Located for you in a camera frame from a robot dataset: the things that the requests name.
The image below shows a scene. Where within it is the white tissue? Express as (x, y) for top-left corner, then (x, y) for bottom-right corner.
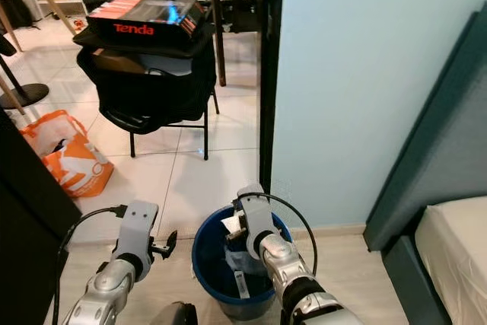
(221, 215), (248, 236)

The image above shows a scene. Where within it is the clear plastic wrapper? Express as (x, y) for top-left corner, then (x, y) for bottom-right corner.
(224, 249), (267, 299)

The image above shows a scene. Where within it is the blue waste bin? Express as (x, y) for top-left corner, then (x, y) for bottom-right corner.
(192, 205), (294, 321)

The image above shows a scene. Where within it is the grey robot left leg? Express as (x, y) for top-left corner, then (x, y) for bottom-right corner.
(148, 302), (199, 325)

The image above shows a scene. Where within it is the orange white shopping bag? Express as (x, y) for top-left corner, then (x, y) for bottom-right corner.
(19, 110), (115, 199)

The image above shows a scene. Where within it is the black door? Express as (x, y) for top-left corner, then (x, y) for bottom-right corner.
(0, 108), (81, 325)

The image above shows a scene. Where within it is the black folding chair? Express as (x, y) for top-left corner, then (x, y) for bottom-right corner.
(76, 24), (218, 162)

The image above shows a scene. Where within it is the brown cardboard box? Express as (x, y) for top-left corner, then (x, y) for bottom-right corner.
(93, 49), (147, 75)

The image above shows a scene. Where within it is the black round stool base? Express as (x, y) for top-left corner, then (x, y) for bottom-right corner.
(0, 36), (50, 109)

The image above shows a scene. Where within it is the blue padded headboard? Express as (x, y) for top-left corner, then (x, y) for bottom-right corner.
(363, 2), (487, 253)

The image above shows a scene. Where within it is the beige sheeted mattress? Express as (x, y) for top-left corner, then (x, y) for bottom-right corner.
(415, 196), (487, 325)

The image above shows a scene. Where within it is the black red router box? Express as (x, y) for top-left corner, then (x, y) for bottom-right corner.
(85, 0), (205, 46)

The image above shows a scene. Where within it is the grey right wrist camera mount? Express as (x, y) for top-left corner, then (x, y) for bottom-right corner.
(236, 183), (277, 246)

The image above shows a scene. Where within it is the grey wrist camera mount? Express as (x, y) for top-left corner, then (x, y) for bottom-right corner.
(236, 183), (277, 246)
(113, 201), (159, 265)

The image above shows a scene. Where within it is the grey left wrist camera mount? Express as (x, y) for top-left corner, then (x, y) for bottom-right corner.
(113, 201), (159, 265)

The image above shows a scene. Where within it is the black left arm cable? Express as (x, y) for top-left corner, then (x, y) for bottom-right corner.
(56, 205), (129, 325)

